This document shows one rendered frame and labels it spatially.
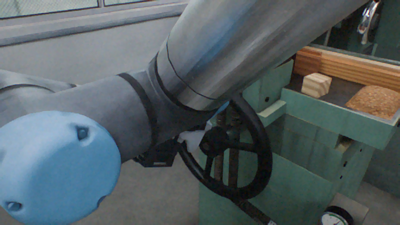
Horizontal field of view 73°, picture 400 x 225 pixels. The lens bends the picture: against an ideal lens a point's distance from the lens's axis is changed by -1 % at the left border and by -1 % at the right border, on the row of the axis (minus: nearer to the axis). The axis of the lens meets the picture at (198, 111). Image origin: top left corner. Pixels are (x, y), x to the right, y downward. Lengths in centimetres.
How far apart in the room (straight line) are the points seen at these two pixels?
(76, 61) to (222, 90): 159
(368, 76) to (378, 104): 14
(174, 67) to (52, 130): 9
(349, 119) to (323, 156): 11
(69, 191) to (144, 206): 138
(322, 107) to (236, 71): 47
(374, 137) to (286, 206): 33
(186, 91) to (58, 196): 11
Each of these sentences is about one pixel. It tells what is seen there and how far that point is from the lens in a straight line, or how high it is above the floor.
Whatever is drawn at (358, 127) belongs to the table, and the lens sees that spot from 63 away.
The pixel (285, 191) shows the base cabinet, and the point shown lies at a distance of 81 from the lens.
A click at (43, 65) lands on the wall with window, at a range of 171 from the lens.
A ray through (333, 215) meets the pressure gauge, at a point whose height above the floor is 68.
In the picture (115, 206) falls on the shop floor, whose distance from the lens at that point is 160.
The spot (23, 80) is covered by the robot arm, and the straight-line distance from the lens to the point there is 29.
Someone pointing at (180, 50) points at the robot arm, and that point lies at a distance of 19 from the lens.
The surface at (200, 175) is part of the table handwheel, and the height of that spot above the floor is 69.
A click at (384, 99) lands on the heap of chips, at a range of 65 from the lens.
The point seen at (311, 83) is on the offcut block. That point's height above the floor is 93.
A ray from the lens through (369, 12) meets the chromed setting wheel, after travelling 82.
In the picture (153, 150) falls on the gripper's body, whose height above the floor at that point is 94.
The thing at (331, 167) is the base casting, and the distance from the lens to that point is 70.
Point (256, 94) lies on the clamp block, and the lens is 58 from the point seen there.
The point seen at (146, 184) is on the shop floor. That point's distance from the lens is 168.
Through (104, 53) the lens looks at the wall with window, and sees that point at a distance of 181.
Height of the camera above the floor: 117
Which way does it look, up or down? 30 degrees down
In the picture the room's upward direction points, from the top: straight up
